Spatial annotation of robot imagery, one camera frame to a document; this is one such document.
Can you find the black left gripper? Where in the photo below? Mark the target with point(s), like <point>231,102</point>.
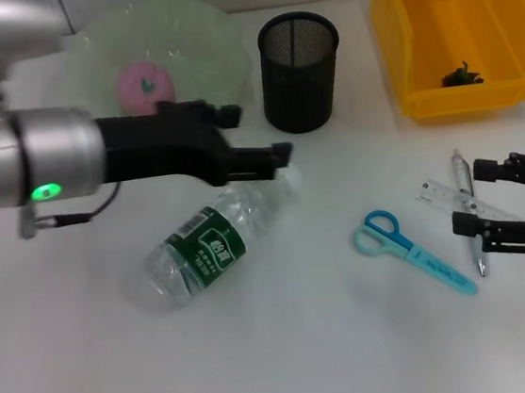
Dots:
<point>157,144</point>

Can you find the silver pen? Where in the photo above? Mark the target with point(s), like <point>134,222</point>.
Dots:
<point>463,178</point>

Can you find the clear plastic ruler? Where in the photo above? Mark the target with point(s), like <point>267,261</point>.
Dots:
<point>437,191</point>

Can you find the blue scissors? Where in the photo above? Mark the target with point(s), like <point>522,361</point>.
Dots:
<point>383,236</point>

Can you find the clear green-label water bottle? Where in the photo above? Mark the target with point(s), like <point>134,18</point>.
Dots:
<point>211,245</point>

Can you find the pink peach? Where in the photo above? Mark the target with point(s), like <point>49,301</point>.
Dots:
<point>136,87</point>

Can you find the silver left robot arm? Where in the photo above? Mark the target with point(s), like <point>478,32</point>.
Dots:
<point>25,152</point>

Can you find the black mesh pen holder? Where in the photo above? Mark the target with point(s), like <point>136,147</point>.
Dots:
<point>300,92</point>

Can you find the translucent green fruit plate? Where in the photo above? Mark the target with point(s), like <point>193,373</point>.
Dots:
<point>197,42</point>

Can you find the yellow plastic bin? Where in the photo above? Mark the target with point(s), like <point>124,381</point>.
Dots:
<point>459,8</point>

